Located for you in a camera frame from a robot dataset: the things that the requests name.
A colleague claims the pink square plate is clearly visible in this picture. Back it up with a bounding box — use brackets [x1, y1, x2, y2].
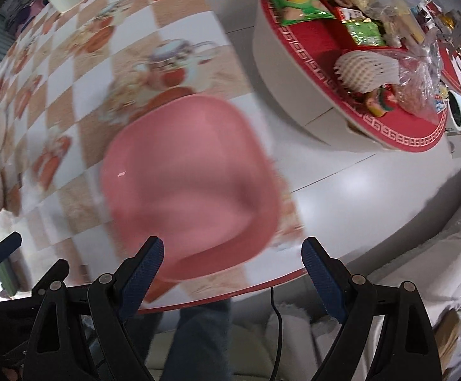
[101, 95, 280, 282]

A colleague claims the person's blue jeans leg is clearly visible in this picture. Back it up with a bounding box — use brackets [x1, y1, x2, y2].
[161, 299, 233, 381]

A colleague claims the white sofa cushion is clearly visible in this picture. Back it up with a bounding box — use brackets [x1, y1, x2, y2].
[368, 219, 461, 325]

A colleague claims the checkered patterned tablecloth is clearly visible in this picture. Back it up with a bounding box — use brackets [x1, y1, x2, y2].
[0, 0, 304, 311]

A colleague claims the white foam fruit net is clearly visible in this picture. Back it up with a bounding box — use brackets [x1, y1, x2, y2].
[333, 50, 400, 94]

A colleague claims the clear plastic snack bag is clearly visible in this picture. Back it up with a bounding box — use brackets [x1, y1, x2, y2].
[387, 49, 440, 124]

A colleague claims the white round coffee table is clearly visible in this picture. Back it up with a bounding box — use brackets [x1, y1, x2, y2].
[253, 0, 447, 153]

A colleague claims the small green snack packet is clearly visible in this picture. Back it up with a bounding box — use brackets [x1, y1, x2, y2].
[345, 22, 385, 46]

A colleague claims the green chips bag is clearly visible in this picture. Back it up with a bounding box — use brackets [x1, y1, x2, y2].
[271, 0, 336, 27]

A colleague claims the black cable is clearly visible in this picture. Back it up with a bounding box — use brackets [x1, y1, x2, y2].
[268, 286, 285, 381]

